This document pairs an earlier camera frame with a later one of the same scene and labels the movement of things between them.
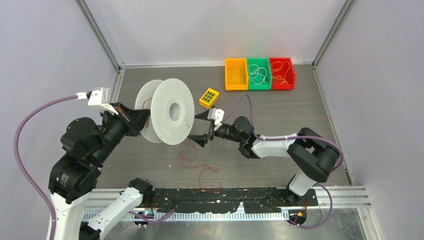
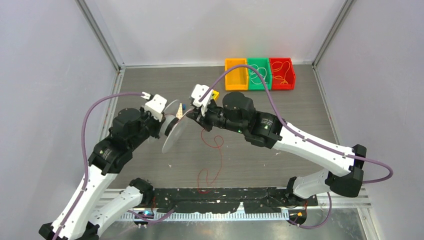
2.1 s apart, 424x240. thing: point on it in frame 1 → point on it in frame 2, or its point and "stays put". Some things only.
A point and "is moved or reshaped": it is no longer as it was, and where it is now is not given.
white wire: x=257 y=74 stays put
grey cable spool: x=172 y=110 is moved or reshaped
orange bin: x=236 y=74 stays put
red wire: x=203 y=167 is moved or reshaped
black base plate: x=253 y=200 stays put
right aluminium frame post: x=331 y=33 stays put
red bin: x=283 y=76 stays put
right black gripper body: x=224 y=131 → x=214 y=116
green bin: x=259 y=74 stays put
